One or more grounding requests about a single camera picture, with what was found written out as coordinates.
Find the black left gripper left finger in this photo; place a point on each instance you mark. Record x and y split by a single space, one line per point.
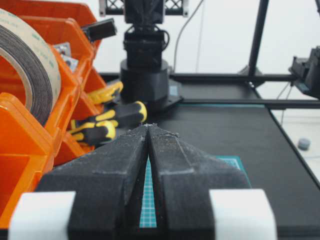
108 184

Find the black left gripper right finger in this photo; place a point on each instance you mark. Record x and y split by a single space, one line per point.
182 176

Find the yellow utility cutter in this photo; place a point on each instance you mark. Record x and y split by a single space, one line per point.
106 94

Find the orange container rack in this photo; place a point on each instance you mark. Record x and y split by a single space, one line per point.
29 150

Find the green cutting mat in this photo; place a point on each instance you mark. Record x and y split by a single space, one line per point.
148 210

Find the grey round cap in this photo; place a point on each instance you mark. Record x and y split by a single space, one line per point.
304 144

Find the metal corner brackets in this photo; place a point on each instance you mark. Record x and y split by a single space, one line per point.
65 52

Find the beige double-sided tape roll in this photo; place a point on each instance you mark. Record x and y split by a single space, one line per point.
33 60

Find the black aluminium extrusion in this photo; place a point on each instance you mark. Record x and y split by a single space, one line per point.
100 30

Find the yellow black screwdriver handle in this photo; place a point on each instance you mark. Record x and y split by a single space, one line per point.
121 115

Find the black aluminium frame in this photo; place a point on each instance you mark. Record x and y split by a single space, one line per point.
252 75

